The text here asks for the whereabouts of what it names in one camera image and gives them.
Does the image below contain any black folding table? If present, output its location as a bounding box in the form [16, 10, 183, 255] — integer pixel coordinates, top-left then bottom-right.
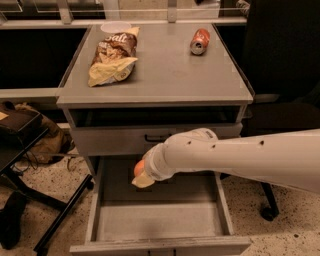
[0, 126, 95, 256]

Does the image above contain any grey drawer cabinet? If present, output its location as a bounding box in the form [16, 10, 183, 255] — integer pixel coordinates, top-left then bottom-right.
[57, 23, 253, 172]

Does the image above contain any orange fruit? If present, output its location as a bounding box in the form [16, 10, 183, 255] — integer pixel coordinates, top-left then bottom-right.
[134, 160, 145, 177]

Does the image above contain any black office chair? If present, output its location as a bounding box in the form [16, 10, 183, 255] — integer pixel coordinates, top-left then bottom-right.
[216, 0, 320, 221]

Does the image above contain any brown backpack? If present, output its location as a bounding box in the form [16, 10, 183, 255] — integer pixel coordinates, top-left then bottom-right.
[14, 103, 74, 164]

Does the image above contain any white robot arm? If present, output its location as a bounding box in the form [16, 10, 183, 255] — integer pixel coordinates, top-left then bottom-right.
[132, 128, 320, 193]

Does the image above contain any white plastic lid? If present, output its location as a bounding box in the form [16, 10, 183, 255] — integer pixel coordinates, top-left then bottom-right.
[100, 21, 131, 34]

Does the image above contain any black shoe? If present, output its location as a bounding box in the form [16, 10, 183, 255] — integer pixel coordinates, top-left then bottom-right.
[0, 192, 27, 250]

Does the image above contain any black drawer handle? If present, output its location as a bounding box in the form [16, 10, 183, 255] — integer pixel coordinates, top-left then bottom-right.
[144, 134, 171, 143]

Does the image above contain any brown yellow chip bag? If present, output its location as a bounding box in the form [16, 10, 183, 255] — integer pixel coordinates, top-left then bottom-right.
[88, 27, 140, 87]

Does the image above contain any red soda can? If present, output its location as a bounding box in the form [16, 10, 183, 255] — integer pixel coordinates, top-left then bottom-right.
[190, 28, 210, 55]

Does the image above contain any closed upper drawer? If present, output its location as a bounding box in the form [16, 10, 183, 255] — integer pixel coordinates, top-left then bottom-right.
[70, 123, 242, 156]

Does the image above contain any open bottom drawer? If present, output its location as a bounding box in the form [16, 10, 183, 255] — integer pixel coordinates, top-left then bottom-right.
[70, 156, 251, 256]

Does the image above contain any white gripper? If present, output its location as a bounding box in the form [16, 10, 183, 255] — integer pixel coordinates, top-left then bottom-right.
[132, 143, 174, 188]

